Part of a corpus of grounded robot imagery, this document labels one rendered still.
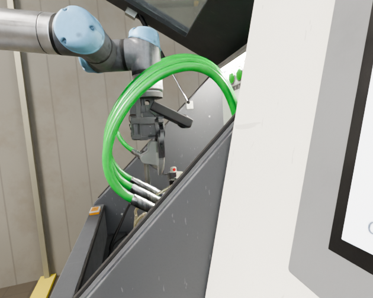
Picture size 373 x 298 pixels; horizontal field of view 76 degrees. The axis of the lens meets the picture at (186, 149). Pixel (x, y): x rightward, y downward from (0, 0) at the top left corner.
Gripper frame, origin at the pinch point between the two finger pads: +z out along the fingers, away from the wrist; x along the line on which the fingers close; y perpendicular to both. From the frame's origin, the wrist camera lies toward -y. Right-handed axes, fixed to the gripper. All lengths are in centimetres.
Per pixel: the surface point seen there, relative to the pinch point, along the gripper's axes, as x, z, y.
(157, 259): 35.0, 4.8, 5.8
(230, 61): -14.5, -32.2, -27.5
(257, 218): 43.6, -2.1, -2.6
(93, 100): -164, -41, 35
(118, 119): 24.7, -12.5, 9.1
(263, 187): 43.7, -4.9, -3.2
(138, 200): 24.8, 0.3, 7.2
